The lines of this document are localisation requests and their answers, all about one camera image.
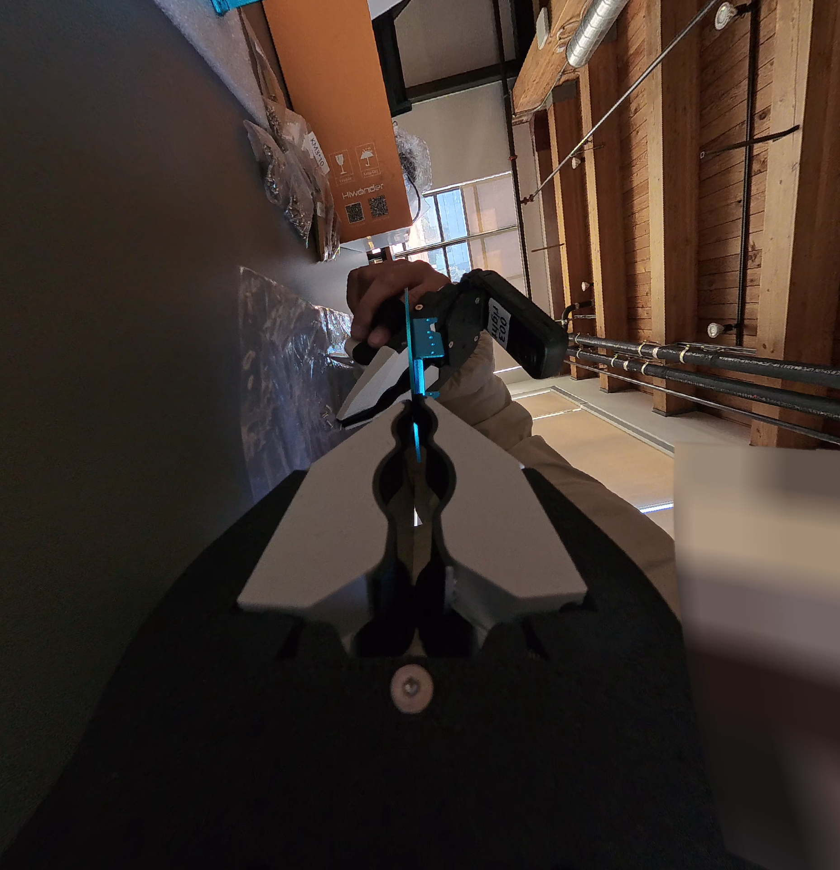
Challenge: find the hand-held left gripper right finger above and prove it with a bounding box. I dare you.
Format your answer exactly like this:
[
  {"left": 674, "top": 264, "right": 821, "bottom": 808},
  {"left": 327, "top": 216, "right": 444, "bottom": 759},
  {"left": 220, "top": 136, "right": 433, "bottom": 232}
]
[{"left": 420, "top": 397, "right": 589, "bottom": 643}]

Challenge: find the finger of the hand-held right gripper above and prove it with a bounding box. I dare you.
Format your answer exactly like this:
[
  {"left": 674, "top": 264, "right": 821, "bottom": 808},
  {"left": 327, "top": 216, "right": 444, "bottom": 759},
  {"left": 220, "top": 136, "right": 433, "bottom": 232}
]
[
  {"left": 424, "top": 359, "right": 465, "bottom": 402},
  {"left": 333, "top": 343, "right": 413, "bottom": 430}
]

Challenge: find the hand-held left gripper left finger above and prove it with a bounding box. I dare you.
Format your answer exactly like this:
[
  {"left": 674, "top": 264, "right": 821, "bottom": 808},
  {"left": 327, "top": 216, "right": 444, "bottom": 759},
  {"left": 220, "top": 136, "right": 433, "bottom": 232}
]
[{"left": 237, "top": 401, "right": 402, "bottom": 643}]

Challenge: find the blue round metal plate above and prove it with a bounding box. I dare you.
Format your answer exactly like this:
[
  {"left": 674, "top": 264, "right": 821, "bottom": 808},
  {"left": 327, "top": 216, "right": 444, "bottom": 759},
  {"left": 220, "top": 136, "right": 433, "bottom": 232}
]
[{"left": 403, "top": 289, "right": 426, "bottom": 530}]

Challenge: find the person's right hand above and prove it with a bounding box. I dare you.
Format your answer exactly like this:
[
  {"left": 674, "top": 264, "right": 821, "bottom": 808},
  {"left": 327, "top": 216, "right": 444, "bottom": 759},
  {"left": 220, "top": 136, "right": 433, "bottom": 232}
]
[{"left": 345, "top": 260, "right": 456, "bottom": 349}]

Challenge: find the clear plastic bag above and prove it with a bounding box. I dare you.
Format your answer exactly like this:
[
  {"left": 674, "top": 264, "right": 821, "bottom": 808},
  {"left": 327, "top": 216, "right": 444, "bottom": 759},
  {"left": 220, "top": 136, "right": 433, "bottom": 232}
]
[{"left": 237, "top": 265, "right": 410, "bottom": 505}]

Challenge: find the grid pane window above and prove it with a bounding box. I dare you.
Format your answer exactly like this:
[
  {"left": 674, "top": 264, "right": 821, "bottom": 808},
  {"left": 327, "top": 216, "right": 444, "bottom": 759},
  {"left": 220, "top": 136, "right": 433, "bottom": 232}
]
[{"left": 420, "top": 170, "right": 523, "bottom": 262}]

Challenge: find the black insulated pipe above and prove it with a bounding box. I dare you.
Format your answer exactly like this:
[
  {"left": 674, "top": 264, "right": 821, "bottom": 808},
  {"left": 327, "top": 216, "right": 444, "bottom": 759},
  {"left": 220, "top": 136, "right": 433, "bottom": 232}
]
[
  {"left": 568, "top": 350, "right": 840, "bottom": 425},
  {"left": 570, "top": 333, "right": 840, "bottom": 392}
]

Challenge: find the bubble wrap bag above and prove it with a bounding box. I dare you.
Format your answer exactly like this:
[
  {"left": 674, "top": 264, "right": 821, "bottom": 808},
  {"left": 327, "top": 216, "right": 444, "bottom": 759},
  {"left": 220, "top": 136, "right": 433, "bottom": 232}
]
[{"left": 391, "top": 121, "right": 436, "bottom": 205}]

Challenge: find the pile of small hardware bags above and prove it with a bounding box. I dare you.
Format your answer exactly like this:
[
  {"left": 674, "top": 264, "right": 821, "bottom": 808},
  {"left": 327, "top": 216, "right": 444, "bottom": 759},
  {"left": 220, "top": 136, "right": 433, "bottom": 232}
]
[{"left": 242, "top": 102, "right": 344, "bottom": 265}]

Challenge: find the orange cardboard box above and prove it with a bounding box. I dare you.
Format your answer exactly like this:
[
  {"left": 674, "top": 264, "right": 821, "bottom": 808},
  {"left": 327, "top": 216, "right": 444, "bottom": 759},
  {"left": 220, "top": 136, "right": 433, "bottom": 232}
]
[{"left": 262, "top": 0, "right": 415, "bottom": 247}]

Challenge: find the white foam sheet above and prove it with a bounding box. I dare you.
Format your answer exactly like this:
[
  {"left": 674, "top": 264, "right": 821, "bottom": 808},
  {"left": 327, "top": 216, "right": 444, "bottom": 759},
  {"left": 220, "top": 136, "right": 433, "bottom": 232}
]
[{"left": 154, "top": 0, "right": 275, "bottom": 103}]

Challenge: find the silver ventilation duct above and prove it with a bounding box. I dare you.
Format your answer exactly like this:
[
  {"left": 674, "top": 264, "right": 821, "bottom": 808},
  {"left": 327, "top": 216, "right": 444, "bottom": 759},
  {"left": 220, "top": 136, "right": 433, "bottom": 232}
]
[{"left": 566, "top": 0, "right": 630, "bottom": 70}]

